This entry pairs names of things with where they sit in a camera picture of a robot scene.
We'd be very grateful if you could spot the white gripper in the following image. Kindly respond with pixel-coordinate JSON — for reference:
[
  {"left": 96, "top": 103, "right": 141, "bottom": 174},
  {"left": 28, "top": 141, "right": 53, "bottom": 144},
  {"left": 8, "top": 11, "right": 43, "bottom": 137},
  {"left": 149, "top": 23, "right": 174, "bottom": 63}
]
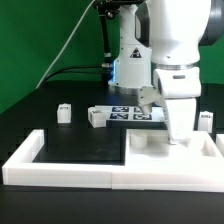
[{"left": 153, "top": 67, "right": 201, "bottom": 145}]

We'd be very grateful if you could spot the white square tabletop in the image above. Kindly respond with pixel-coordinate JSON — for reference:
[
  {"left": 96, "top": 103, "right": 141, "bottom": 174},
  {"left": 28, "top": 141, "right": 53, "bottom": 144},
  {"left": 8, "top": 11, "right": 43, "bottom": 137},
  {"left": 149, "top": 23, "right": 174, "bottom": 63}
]
[{"left": 125, "top": 129, "right": 223, "bottom": 166}]

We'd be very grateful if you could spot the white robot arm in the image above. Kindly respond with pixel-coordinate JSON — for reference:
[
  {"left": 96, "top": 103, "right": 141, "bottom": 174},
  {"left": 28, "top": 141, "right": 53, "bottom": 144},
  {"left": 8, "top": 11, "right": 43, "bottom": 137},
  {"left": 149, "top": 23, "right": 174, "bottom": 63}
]
[{"left": 109, "top": 0, "right": 224, "bottom": 144}]

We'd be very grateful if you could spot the white U-shaped fence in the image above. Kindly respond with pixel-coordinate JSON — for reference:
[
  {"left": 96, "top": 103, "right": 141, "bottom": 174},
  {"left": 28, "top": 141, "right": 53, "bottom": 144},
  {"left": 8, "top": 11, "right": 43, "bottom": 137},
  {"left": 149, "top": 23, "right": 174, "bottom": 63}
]
[{"left": 2, "top": 130, "right": 224, "bottom": 192}]

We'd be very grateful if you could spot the AprilTag marker sheet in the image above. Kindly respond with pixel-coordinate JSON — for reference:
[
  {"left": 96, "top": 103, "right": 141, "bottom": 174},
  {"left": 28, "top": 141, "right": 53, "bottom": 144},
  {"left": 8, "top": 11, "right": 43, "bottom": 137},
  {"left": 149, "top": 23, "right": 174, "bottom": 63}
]
[{"left": 95, "top": 105, "right": 165, "bottom": 122}]

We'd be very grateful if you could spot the black cable bundle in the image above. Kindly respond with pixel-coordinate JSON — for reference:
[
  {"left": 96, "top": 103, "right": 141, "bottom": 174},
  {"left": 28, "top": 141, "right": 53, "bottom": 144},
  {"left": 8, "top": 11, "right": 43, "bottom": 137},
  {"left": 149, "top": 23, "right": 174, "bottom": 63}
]
[{"left": 43, "top": 0, "right": 116, "bottom": 84}]

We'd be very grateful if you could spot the white cable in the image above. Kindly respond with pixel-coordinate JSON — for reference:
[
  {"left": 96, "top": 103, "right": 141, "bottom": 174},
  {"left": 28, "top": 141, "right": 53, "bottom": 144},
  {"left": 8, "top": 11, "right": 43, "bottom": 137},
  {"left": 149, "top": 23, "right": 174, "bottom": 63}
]
[{"left": 35, "top": 0, "right": 98, "bottom": 90}]

